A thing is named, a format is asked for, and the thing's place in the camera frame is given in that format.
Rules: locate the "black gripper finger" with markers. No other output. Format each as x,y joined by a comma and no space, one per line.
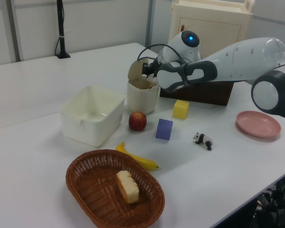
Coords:
149,73
145,67

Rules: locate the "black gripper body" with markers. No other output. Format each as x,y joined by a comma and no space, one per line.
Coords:
154,65

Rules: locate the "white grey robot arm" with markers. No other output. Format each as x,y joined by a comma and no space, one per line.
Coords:
247,59

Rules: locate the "cream trash can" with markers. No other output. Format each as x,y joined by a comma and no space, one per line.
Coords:
140,99

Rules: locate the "beige swing lid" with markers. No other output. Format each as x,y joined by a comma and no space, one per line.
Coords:
135,70

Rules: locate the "yellow cube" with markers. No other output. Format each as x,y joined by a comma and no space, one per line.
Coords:
180,109

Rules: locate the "red apple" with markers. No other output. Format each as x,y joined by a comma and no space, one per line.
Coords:
137,121

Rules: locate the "purple cube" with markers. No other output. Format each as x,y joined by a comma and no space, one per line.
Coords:
164,129

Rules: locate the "dark brown drawer box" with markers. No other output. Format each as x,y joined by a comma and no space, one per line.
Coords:
211,95

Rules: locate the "cream plastic cabinet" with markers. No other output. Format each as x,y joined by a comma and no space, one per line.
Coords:
211,26

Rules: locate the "cream plastic bin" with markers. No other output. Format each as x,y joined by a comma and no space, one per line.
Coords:
90,133

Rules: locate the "black white panda figurine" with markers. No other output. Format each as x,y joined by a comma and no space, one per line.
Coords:
204,140

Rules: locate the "yellow banana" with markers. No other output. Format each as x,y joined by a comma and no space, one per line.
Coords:
142,160

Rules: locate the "bread slice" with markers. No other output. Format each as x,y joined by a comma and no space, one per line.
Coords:
129,190

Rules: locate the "pink plate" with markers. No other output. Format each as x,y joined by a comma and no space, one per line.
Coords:
257,123

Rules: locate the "brown wicker basket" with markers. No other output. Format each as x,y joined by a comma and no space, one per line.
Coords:
97,190

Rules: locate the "black camera pole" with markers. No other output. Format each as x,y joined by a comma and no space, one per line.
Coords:
61,26

